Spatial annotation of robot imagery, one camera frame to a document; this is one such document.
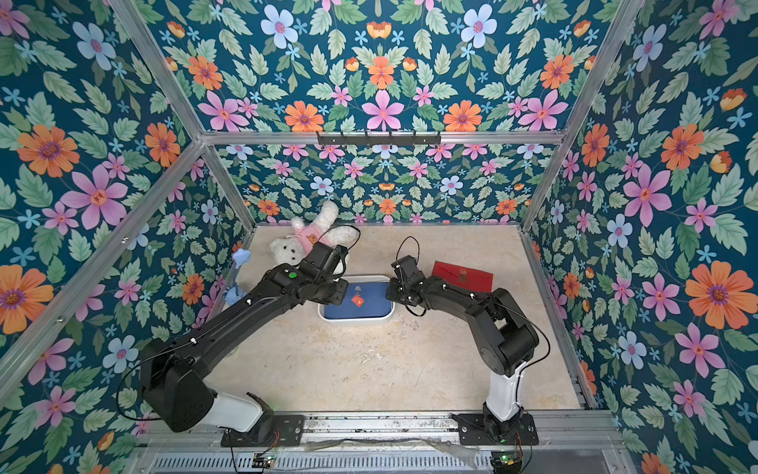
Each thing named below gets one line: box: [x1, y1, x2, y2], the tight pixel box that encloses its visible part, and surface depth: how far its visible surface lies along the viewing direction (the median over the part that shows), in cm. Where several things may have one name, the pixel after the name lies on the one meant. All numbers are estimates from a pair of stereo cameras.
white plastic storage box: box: [317, 274, 396, 324], surface depth 96 cm
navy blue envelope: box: [324, 282, 393, 319], surface depth 97 cm
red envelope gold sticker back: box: [432, 260, 494, 294], surface depth 108 cm
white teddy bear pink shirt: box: [270, 200, 360, 265], surface depth 108 cm
